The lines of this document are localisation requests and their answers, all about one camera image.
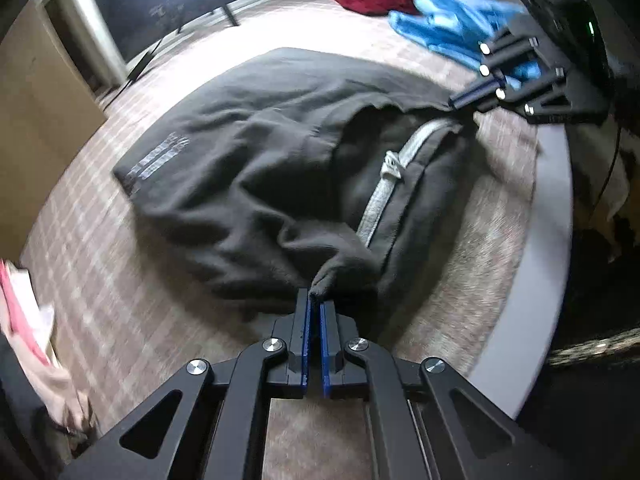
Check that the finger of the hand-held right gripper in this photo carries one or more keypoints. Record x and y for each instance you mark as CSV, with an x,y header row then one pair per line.
x,y
475,94
505,50

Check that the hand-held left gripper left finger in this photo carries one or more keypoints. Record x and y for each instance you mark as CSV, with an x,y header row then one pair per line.
x,y
306,350

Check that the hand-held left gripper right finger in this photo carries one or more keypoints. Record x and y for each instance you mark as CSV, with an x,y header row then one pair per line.
x,y
326,350

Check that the blue satin garment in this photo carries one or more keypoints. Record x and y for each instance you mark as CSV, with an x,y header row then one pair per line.
x,y
450,30

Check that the black daisy print t-shirt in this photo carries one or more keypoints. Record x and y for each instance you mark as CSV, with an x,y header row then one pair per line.
x,y
240,185

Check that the black electronic device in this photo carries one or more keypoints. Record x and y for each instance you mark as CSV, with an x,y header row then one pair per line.
x,y
550,5

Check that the beige cloth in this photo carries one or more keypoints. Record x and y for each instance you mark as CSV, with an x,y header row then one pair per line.
x,y
617,187

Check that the pink and white cloth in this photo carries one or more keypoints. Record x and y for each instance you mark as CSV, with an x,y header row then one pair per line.
x,y
55,385

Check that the person's dark clothing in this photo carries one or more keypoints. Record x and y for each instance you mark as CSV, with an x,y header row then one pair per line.
x,y
600,385

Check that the black tripod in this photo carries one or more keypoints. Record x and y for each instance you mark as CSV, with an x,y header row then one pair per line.
x,y
142,62

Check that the wooden cabinet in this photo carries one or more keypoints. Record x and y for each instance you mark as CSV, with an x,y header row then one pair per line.
x,y
40,105

